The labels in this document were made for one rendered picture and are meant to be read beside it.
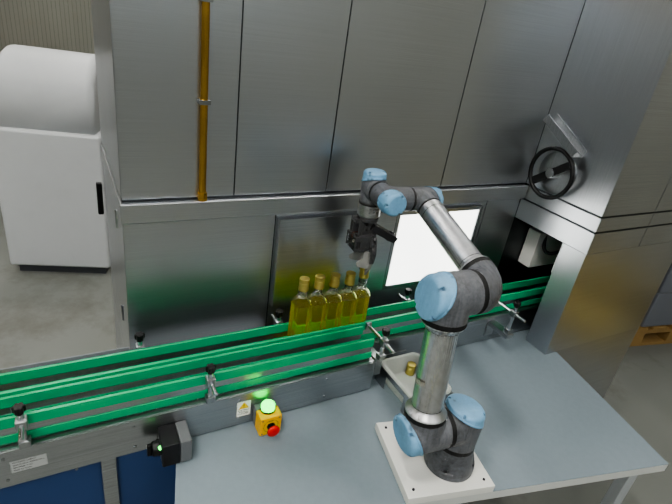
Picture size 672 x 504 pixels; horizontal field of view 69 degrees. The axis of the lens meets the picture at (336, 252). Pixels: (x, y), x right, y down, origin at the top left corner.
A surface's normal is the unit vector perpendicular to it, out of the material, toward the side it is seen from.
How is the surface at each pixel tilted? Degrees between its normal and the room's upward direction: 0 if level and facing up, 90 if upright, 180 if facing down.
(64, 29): 90
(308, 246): 90
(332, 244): 90
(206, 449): 0
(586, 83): 90
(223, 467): 0
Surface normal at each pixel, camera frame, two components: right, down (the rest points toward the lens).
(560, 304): -0.87, 0.10
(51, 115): 0.19, 0.29
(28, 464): 0.46, 0.45
